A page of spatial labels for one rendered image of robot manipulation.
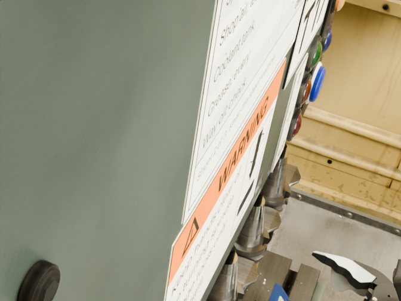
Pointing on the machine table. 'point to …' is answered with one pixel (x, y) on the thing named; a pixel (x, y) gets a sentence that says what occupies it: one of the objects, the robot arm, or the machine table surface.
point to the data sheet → (236, 78)
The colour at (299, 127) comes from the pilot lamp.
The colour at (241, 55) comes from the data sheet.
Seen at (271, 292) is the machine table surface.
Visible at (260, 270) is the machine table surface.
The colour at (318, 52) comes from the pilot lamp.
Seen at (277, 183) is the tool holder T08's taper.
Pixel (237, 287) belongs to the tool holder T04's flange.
